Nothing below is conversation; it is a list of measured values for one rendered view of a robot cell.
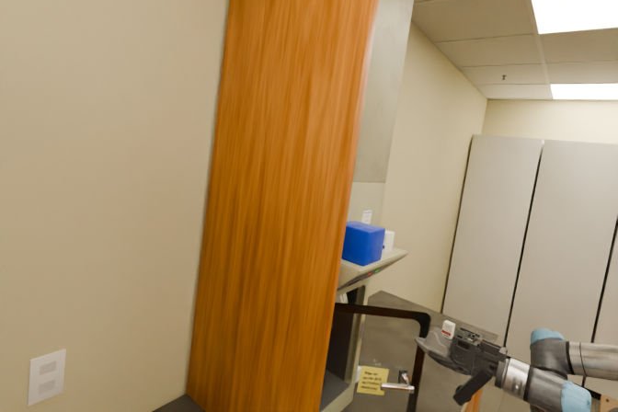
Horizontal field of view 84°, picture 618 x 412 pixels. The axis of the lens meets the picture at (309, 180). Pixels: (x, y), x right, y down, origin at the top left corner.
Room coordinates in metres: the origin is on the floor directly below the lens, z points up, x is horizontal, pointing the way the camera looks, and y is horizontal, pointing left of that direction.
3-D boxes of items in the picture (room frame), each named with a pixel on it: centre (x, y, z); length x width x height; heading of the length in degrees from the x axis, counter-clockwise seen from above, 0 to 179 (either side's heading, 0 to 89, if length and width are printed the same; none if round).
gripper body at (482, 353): (0.80, -0.46, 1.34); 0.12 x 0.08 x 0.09; 53
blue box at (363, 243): (0.91, -0.16, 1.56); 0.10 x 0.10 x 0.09; 53
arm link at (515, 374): (0.75, -0.52, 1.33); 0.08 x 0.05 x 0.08; 143
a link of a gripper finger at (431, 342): (0.85, -0.37, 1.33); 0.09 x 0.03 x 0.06; 53
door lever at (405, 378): (0.86, -0.30, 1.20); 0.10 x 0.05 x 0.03; 94
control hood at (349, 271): (0.97, -0.20, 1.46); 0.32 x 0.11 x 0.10; 143
